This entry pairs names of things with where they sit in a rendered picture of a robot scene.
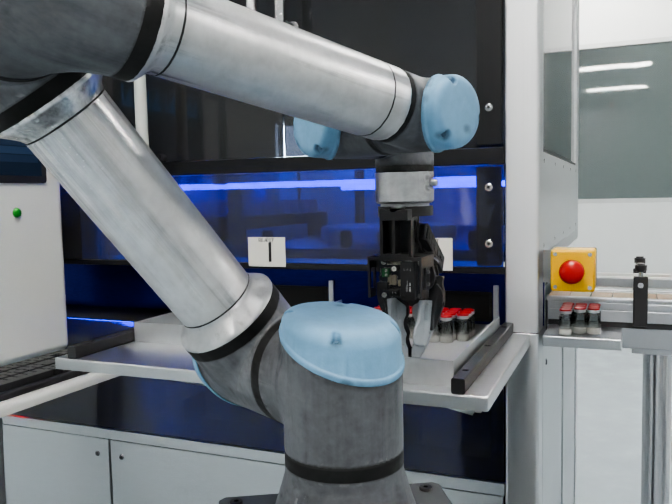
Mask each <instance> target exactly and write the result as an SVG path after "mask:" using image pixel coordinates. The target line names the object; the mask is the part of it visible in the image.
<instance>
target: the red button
mask: <svg viewBox="0 0 672 504"><path fill-rule="evenodd" d="M559 276H560V278H561V279H562V281H564V282H565V283H567V284H576V283H578V282H580V281H581V280H582V278H583V276H584V267H583V265H582V264H581V263H580V262H578V261H576V260H568V261H565V262H564V263H563V264H562V265H561V266H560V269H559Z"/></svg>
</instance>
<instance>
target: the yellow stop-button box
mask: <svg viewBox="0 0 672 504"><path fill-rule="evenodd" d="M568 260H576V261H578V262H580V263H581V264H582V265H583V267H584V276H583V278H582V280H581V281H580V282H578V283H576V284H567V283H565V282H564V281H562V279H561V278H560V276H559V269H560V266H561V265H562V264H563V263H564V262H565V261H568ZM596 286H597V248H596V247H554V249H553V250H551V290H552V291H571V292H594V291H595V288H596Z"/></svg>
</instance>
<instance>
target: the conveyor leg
mask: <svg viewBox="0 0 672 504"><path fill-rule="evenodd" d="M631 351H632V353H635V354H643V379H642V446H641V504H670V449H671V395H672V351H665V350H648V349H631Z"/></svg>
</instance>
